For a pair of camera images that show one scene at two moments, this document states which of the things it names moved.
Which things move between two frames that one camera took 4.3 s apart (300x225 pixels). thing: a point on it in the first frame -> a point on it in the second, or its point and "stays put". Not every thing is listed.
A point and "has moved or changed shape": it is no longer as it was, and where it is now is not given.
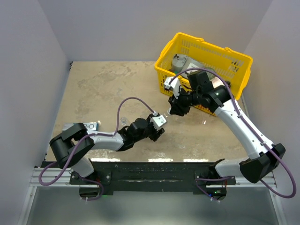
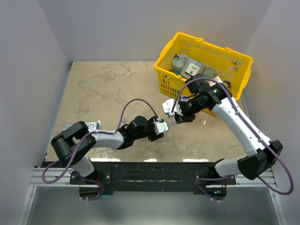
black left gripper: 155,134 stays put
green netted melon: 210,75 stays put
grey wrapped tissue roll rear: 178,61 stays put
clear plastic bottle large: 168,111 has moved or changed shape
